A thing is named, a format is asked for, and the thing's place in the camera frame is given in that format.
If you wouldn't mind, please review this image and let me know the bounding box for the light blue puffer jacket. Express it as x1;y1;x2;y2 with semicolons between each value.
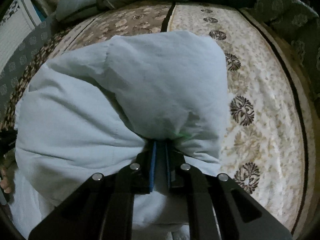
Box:
9;31;228;237

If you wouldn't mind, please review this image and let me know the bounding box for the person's hand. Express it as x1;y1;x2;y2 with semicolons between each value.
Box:
1;166;11;194

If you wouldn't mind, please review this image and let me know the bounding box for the grey floral bed cover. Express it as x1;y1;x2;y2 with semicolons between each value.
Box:
1;0;319;128

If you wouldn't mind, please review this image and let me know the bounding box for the white wardrobe with black pattern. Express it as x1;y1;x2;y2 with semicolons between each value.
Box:
1;0;41;69

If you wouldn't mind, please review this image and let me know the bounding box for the floral patterned bed blanket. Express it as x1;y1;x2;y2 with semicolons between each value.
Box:
2;2;316;237

